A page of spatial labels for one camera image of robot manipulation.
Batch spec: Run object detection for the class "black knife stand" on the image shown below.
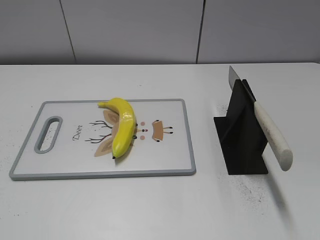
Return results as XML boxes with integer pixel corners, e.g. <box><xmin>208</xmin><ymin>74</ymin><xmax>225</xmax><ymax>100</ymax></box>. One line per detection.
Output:
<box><xmin>213</xmin><ymin>79</ymin><xmax>268</xmax><ymax>175</ymax></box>

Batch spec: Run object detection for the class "yellow plastic banana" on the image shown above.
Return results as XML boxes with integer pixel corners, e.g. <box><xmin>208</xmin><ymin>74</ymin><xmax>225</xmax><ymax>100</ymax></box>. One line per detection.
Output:
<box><xmin>97</xmin><ymin>97</ymin><xmax>137</xmax><ymax>159</ymax></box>

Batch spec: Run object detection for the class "white handled kitchen knife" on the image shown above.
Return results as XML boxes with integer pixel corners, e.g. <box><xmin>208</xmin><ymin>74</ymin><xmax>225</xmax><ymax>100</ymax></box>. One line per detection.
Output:
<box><xmin>228</xmin><ymin>65</ymin><xmax>293</xmax><ymax>172</ymax></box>

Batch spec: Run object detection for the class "white cutting board grey rim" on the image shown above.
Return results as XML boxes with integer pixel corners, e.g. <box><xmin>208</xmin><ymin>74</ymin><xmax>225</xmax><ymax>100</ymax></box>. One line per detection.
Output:
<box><xmin>9</xmin><ymin>99</ymin><xmax>196</xmax><ymax>181</ymax></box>

